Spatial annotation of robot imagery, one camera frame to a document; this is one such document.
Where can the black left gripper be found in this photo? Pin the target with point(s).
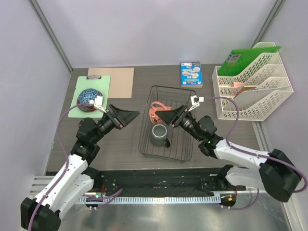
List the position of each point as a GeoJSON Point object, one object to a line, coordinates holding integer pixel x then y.
{"type": "Point", "coordinates": [124, 117]}

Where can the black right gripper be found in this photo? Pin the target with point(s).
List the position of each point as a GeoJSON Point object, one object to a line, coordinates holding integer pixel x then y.
{"type": "Point", "coordinates": [174, 117]}

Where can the pink dotted ceramic mug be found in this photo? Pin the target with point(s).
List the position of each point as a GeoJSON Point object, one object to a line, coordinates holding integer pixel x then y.
{"type": "Point", "coordinates": [157, 106]}

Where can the grey ceramic mug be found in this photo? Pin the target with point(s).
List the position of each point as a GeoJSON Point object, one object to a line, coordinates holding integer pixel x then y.
{"type": "Point", "coordinates": [158, 136]}

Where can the red floral plate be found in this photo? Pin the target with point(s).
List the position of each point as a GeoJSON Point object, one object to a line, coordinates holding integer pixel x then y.
{"type": "Point", "coordinates": [86, 107]}

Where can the white bowl red diamond pattern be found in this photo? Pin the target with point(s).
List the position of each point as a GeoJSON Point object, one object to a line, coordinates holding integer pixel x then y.
{"type": "Point", "coordinates": [87, 96]}

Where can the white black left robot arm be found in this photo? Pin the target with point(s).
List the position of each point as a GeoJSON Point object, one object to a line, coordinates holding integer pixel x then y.
{"type": "Point", "coordinates": [47, 209]}

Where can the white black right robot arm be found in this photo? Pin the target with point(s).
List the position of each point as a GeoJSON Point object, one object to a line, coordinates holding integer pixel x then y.
{"type": "Point", "coordinates": [269, 171]}

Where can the light green clipboard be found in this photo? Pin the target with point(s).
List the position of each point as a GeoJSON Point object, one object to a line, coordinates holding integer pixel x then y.
{"type": "Point", "coordinates": [100, 84]}

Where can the blue picture book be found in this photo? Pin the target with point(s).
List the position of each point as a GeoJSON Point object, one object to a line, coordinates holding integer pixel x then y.
{"type": "Point", "coordinates": [191, 75]}

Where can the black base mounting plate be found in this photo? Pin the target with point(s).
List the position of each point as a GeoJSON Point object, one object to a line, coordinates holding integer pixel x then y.
{"type": "Point", "coordinates": [174, 182]}

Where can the green plastic folder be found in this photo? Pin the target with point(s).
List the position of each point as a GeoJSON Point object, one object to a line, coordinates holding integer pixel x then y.
{"type": "Point", "coordinates": [239, 59]}

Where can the white plastic file organizer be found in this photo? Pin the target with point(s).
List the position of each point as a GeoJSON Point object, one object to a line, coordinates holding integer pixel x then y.
{"type": "Point", "coordinates": [255, 93]}

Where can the grey wire dish rack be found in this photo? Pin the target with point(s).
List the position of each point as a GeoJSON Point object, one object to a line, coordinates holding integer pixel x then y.
{"type": "Point", "coordinates": [181, 143]}

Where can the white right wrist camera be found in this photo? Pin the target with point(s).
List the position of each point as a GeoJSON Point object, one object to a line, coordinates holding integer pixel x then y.
{"type": "Point", "coordinates": [195, 101]}

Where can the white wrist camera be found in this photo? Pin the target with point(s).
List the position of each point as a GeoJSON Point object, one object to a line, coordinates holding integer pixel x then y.
{"type": "Point", "coordinates": [195, 101]}
{"type": "Point", "coordinates": [97, 104]}

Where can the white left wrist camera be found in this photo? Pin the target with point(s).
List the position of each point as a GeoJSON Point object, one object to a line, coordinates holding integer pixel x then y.
{"type": "Point", "coordinates": [97, 104]}

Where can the white slotted cable duct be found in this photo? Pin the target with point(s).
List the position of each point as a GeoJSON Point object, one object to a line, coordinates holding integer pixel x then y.
{"type": "Point", "coordinates": [216, 199]}

